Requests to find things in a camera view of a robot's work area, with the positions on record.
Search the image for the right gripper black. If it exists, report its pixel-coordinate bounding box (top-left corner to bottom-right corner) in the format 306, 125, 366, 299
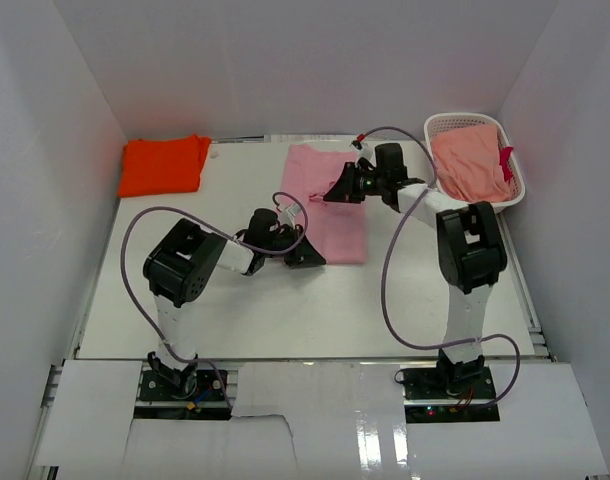
324, 163, 387, 205

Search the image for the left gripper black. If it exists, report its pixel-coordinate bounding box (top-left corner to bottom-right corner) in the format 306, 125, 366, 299
262, 225, 325, 268

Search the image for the pink t shirt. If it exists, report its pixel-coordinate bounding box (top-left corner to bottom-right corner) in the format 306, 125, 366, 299
280, 144, 368, 265

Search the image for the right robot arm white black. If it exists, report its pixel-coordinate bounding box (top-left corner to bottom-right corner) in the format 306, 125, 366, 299
323, 143, 507, 399

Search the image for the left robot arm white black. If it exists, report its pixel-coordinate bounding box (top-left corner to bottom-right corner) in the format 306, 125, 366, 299
143, 208, 326, 399

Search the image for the printed paper label strip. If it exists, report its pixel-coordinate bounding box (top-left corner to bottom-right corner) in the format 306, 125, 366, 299
264, 134, 355, 144

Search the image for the peach t shirt in basket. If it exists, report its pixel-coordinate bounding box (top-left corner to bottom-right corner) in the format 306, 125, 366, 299
430, 124, 512, 203

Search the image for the folded orange t shirt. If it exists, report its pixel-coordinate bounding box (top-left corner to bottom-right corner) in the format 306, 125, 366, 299
117, 134, 212, 198

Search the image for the magenta cloth in basket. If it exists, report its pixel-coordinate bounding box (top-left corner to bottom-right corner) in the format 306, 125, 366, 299
499, 146, 514, 183

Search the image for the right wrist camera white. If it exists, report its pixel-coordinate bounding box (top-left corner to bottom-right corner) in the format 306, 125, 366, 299
351, 134, 376, 171

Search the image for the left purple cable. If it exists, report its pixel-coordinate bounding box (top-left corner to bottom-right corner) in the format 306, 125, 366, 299
120, 193, 311, 409

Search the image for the purple cable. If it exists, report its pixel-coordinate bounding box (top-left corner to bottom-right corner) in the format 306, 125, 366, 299
354, 125, 521, 409
120, 193, 311, 409

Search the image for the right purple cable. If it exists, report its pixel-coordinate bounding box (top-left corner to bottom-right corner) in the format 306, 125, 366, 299
354, 125, 521, 409

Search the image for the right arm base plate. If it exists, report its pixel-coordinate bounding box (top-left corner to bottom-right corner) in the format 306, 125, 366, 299
394, 367, 500, 425

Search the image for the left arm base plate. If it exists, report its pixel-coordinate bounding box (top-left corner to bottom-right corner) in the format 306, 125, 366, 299
134, 369, 231, 421

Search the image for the aluminium frame rail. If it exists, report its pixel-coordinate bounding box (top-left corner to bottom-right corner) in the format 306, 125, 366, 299
25, 360, 65, 480

